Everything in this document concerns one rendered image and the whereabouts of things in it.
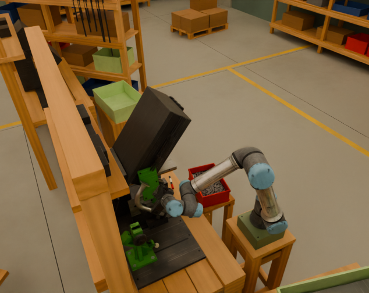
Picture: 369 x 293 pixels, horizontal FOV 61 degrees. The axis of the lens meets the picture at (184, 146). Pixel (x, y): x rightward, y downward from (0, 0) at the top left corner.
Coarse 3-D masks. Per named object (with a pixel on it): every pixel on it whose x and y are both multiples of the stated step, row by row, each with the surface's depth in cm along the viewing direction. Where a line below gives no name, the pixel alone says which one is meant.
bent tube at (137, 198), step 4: (140, 180) 187; (144, 184) 184; (140, 188) 185; (144, 188) 186; (136, 192) 186; (140, 192) 186; (136, 196) 186; (136, 200) 186; (136, 204) 188; (140, 204) 189; (140, 208) 189; (144, 208) 190; (148, 208) 192
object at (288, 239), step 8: (232, 224) 204; (232, 232) 203; (240, 232) 200; (288, 232) 199; (240, 240) 195; (280, 240) 194; (288, 240) 194; (248, 248) 190; (264, 248) 190; (272, 248) 190; (280, 248) 193; (256, 256) 186; (264, 256) 190
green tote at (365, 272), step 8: (344, 272) 165; (352, 272) 166; (360, 272) 168; (368, 272) 170; (312, 280) 162; (320, 280) 163; (328, 280) 165; (336, 280) 168; (344, 280) 170; (352, 280) 172; (360, 280) 174; (280, 288) 159; (288, 288) 161; (296, 288) 163; (304, 288) 165; (312, 288) 167; (320, 288) 169
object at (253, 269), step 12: (228, 228) 209; (228, 240) 215; (240, 252) 205; (276, 252) 199; (288, 252) 203; (240, 264) 249; (252, 264) 190; (276, 264) 212; (252, 276) 200; (264, 276) 240; (276, 276) 217; (252, 288) 211; (264, 288) 233
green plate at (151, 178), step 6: (150, 168) 187; (138, 174) 185; (144, 174) 187; (150, 174) 189; (156, 174) 190; (144, 180) 188; (150, 180) 190; (156, 180) 192; (150, 186) 191; (156, 186) 193; (144, 192) 191; (150, 192) 193; (144, 198) 192; (150, 198) 194
